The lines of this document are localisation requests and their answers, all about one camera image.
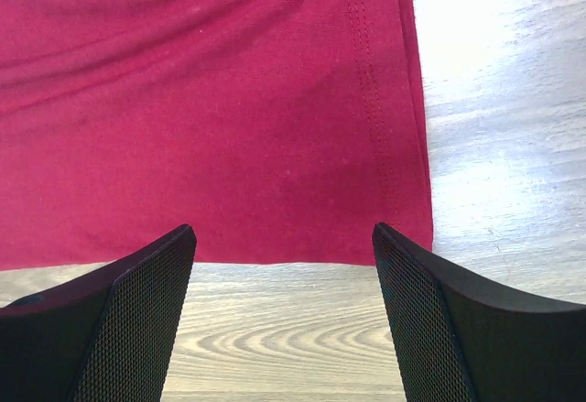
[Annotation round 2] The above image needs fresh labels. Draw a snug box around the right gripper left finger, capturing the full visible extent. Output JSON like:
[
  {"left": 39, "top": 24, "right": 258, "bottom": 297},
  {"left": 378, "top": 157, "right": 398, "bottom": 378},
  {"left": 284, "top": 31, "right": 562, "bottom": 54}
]
[{"left": 1, "top": 224, "right": 196, "bottom": 401}]

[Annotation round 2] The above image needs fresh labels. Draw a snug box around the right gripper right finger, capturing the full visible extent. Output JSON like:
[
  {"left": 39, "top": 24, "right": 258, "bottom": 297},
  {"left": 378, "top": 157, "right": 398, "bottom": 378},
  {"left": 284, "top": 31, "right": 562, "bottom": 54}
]
[{"left": 373, "top": 223, "right": 585, "bottom": 401}]

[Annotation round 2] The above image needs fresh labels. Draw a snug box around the dark red t-shirt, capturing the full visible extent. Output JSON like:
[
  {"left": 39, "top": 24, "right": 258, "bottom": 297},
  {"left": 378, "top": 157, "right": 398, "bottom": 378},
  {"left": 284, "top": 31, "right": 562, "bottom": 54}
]
[{"left": 1, "top": 0, "right": 433, "bottom": 269}]

